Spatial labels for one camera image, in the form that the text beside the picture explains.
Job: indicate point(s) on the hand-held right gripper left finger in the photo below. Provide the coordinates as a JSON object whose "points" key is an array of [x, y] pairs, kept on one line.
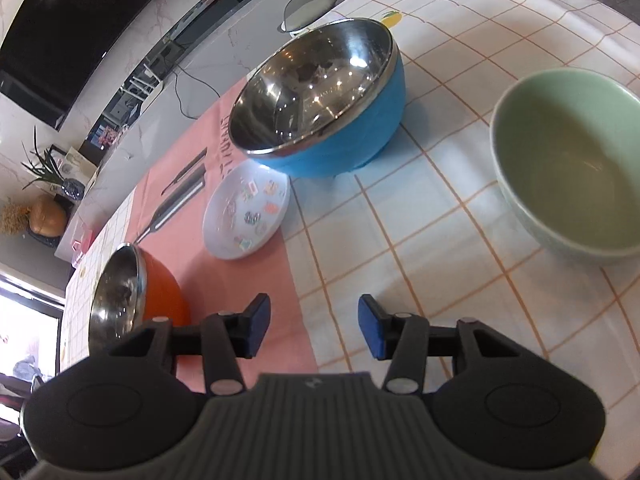
{"points": [[259, 325]]}

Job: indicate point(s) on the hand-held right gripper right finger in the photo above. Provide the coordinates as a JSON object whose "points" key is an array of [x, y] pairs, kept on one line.
{"points": [[371, 327]]}

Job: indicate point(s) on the orange steel bowl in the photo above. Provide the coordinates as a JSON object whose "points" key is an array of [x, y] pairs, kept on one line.
{"points": [[165, 290]]}

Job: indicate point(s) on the white patterned plate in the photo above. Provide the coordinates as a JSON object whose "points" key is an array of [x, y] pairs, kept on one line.
{"points": [[230, 220]]}

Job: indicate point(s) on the blue steel bowl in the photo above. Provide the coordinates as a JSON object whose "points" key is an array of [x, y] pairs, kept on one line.
{"points": [[350, 150]]}

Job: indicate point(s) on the green ceramic bowl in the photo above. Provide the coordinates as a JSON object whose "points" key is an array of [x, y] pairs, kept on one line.
{"points": [[565, 160]]}

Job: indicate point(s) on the checked lemon tablecloth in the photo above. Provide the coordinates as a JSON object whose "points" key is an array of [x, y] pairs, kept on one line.
{"points": [[425, 235]]}

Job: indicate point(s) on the pink plastic box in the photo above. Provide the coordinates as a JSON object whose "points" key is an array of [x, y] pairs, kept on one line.
{"points": [[82, 245]]}

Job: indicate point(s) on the green plant in blue vase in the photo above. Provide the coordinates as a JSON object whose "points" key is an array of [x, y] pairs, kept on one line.
{"points": [[72, 187]]}

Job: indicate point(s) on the orange vase with dried flowers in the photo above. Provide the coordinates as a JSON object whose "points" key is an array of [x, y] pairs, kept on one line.
{"points": [[47, 217]]}

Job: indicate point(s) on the grey cushioned stool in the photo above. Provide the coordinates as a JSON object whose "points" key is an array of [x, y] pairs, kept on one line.
{"points": [[305, 10]]}

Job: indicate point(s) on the black television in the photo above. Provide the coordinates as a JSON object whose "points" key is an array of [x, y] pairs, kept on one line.
{"points": [[65, 25]]}

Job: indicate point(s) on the sketch picture frame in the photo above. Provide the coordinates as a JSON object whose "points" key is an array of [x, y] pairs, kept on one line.
{"points": [[77, 160]]}

